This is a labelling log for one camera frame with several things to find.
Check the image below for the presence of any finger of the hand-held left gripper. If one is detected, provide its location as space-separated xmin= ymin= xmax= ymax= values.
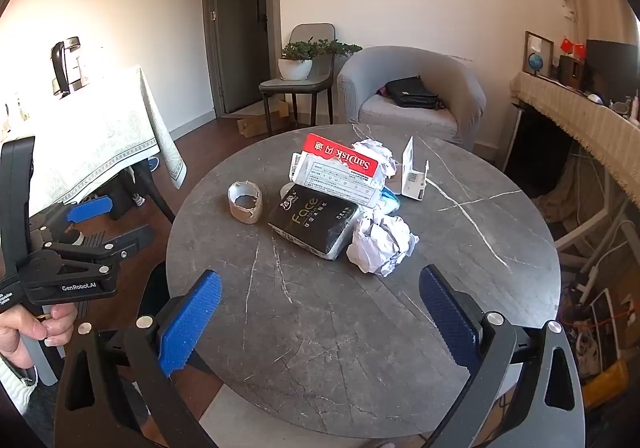
xmin=25 ymin=224 xmax=155 ymax=282
xmin=30 ymin=195 xmax=116 ymax=232

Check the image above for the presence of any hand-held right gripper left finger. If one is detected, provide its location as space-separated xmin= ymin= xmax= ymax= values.
xmin=54 ymin=269 xmax=223 ymax=448

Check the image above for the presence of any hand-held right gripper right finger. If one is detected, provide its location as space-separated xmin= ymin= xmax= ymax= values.
xmin=418 ymin=264 xmax=587 ymax=448

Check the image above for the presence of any white paper ball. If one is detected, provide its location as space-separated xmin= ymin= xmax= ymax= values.
xmin=351 ymin=138 xmax=399 ymax=179
xmin=346 ymin=210 xmax=420 ymax=278

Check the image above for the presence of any small white box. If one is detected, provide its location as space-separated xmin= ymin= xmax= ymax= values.
xmin=401 ymin=135 xmax=431 ymax=202

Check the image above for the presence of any black tissue pack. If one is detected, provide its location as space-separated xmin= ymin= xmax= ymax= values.
xmin=267 ymin=185 xmax=362 ymax=261

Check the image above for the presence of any person's left hand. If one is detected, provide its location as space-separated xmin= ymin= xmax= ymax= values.
xmin=0 ymin=303 xmax=79 ymax=370

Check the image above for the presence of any black table leg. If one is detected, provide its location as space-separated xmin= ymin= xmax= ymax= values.
xmin=132 ymin=163 xmax=176 ymax=224

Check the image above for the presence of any white tablecloth dining table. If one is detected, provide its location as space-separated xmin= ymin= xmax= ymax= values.
xmin=0 ymin=65 xmax=188 ymax=229

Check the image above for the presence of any round grey stone table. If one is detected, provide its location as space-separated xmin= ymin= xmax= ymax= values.
xmin=166 ymin=124 xmax=562 ymax=441

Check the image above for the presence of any beige tape roll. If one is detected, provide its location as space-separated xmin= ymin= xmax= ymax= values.
xmin=228 ymin=180 xmax=264 ymax=225

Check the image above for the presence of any blue and white packet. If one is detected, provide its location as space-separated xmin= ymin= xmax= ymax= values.
xmin=377 ymin=188 xmax=403 ymax=215

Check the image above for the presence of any yellow bag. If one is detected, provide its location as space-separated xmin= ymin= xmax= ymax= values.
xmin=582 ymin=358 xmax=630 ymax=411

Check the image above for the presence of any cardboard box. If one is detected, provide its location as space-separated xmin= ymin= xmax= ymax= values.
xmin=236 ymin=100 xmax=291 ymax=138

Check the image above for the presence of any grey door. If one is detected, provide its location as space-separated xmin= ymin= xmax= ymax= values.
xmin=202 ymin=0 xmax=281 ymax=119

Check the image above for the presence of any black bag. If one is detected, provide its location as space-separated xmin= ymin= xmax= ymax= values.
xmin=385 ymin=75 xmax=445 ymax=110

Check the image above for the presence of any potted green plant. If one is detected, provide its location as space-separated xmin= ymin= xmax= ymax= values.
xmin=277 ymin=39 xmax=363 ymax=81

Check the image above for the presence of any grey armchair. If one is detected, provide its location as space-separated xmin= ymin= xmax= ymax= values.
xmin=336 ymin=46 xmax=487 ymax=151

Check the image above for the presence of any grey dining chair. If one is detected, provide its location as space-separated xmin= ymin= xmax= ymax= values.
xmin=259 ymin=23 xmax=337 ymax=136

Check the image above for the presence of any dark wooden box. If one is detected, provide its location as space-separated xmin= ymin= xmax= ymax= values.
xmin=557 ymin=55 xmax=586 ymax=89

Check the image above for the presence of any black monitor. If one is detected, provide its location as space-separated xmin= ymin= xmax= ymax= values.
xmin=585 ymin=39 xmax=640 ymax=104

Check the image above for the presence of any white desk frame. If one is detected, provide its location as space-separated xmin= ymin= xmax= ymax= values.
xmin=552 ymin=163 xmax=640 ymax=289

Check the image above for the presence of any wooden picture frame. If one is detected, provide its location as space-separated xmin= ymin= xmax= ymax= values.
xmin=523 ymin=30 xmax=555 ymax=78

